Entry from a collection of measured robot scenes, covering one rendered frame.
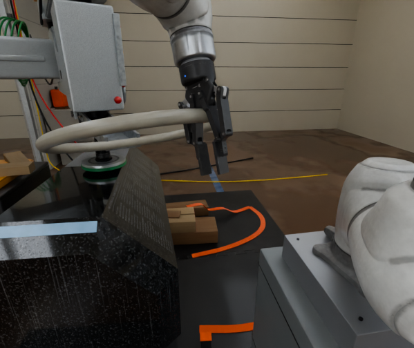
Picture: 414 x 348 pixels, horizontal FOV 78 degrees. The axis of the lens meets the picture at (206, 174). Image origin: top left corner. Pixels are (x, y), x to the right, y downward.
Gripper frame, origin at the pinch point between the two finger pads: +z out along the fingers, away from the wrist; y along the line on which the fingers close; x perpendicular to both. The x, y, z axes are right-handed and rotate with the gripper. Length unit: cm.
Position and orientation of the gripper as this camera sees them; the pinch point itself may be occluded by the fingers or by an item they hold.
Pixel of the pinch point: (212, 159)
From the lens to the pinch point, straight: 56.4
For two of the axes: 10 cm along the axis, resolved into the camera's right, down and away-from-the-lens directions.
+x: -6.8, 1.8, -7.1
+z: 1.7, 9.8, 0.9
